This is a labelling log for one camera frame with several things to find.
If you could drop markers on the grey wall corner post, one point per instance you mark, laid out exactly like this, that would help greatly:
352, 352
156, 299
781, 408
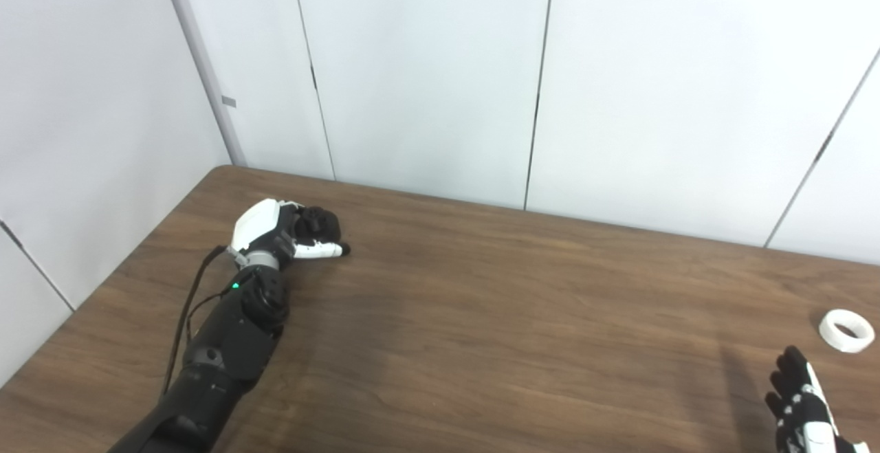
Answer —
206, 75

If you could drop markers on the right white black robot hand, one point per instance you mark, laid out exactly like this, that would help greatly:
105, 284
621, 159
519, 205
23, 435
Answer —
801, 412

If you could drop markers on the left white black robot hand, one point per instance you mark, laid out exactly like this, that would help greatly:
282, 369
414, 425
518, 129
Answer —
256, 223

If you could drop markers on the round black part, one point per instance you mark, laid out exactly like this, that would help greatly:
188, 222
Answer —
323, 225

